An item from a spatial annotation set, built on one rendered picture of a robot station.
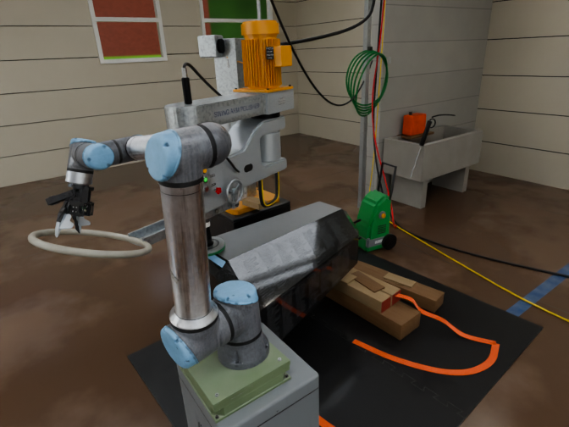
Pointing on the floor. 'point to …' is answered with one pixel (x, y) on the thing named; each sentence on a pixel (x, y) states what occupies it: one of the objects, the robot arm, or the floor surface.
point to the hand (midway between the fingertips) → (66, 235)
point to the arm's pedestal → (301, 390)
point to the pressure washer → (376, 219)
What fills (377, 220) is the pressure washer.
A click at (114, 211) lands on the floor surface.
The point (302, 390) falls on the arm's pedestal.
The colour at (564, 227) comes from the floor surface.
